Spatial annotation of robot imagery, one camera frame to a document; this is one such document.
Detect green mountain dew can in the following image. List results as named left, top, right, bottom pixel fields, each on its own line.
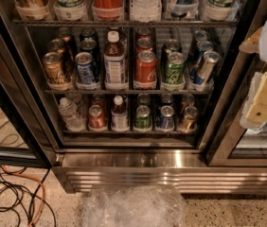
left=161, top=39, right=182, bottom=63
left=163, top=52, right=185, bottom=85

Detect red coke can bottom front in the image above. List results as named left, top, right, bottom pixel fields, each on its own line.
left=88, top=105, right=107, bottom=131

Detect red bull can front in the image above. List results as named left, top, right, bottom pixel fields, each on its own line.
left=194, top=51, right=221, bottom=85

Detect green mountain dew can rear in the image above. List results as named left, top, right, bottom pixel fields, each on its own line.
left=161, top=39, right=182, bottom=63

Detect iced tea bottle middle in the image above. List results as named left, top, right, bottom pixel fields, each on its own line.
left=103, top=30, right=126, bottom=84

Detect red coke can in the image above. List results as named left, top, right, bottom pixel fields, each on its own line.
left=135, top=50, right=156, bottom=83
left=88, top=105, right=107, bottom=131
left=135, top=27, right=153, bottom=40
left=92, top=94, right=106, bottom=109
left=135, top=38, right=154, bottom=53

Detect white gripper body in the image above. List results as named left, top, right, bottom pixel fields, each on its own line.
left=239, top=65, right=267, bottom=135

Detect middle wire shelf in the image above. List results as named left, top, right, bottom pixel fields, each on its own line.
left=45, top=89, right=211, bottom=95

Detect red coke can middle front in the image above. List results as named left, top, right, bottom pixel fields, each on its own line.
left=135, top=50, right=156, bottom=83

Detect blue pepsi can middle front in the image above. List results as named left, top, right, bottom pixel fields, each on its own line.
left=75, top=52, right=98, bottom=84

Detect red coke can middle rear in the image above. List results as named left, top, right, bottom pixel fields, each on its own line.
left=135, top=27, right=153, bottom=40

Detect gold can middle rear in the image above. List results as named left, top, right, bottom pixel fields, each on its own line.
left=55, top=27, right=76, bottom=47

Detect green sprite can front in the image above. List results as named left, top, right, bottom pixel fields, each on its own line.
left=134, top=105, right=151, bottom=131

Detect red bull can rear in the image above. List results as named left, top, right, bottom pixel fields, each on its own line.
left=187, top=29, right=209, bottom=60

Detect blue pepsi can middle rear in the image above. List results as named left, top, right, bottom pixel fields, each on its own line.
left=80, top=27, right=98, bottom=42

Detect clear water bottle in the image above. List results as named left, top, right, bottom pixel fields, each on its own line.
left=65, top=93, right=87, bottom=117
left=130, top=0, right=162, bottom=23
left=58, top=97, right=85, bottom=131

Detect clear plastic bag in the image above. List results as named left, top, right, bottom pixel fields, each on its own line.
left=82, top=185, right=187, bottom=227

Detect clear water bottle front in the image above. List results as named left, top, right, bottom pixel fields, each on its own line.
left=58, top=97, right=85, bottom=131

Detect wire shelf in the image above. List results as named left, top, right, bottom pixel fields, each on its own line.
left=12, top=19, right=239, bottom=27
left=45, top=89, right=211, bottom=95

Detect red coke can bottom rear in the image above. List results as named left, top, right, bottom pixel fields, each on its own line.
left=92, top=94, right=106, bottom=109

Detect green mountain dew can front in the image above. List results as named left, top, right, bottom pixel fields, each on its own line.
left=163, top=52, right=185, bottom=85

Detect gold can bottom rear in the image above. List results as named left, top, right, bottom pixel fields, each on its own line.
left=181, top=94, right=195, bottom=111

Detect iced tea bottle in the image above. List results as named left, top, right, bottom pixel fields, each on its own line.
left=103, top=30, right=126, bottom=84
left=111, top=96, right=129, bottom=131

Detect gold can bottom front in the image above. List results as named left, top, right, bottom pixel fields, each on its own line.
left=178, top=106, right=199, bottom=131

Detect iced tea bottle bottom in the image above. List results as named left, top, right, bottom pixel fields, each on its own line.
left=111, top=96, right=129, bottom=131

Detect green sprite can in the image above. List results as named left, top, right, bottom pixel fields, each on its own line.
left=137, top=94, right=151, bottom=106
left=134, top=105, right=151, bottom=131

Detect green sprite can rear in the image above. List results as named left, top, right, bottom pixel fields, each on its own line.
left=137, top=94, right=151, bottom=106

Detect red bull can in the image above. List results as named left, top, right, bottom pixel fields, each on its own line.
left=188, top=41, right=213, bottom=80
left=187, top=29, right=209, bottom=60
left=194, top=51, right=221, bottom=85

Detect top wire shelf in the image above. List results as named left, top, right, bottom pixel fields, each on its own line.
left=12, top=19, right=239, bottom=27

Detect clear water bottle rear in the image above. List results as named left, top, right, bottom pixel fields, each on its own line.
left=65, top=93, right=87, bottom=117

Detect blue pepsi can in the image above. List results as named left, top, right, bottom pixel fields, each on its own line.
left=159, top=94, right=174, bottom=107
left=80, top=39, right=100, bottom=63
left=80, top=27, right=98, bottom=42
left=75, top=52, right=98, bottom=84
left=156, top=105, right=174, bottom=131

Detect clear water bottle top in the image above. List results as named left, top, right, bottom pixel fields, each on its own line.
left=130, top=0, right=162, bottom=23

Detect right glass fridge door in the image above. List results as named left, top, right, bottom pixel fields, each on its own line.
left=200, top=0, right=267, bottom=167

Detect stainless fridge base grille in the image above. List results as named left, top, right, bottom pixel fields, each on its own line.
left=52, top=149, right=267, bottom=195

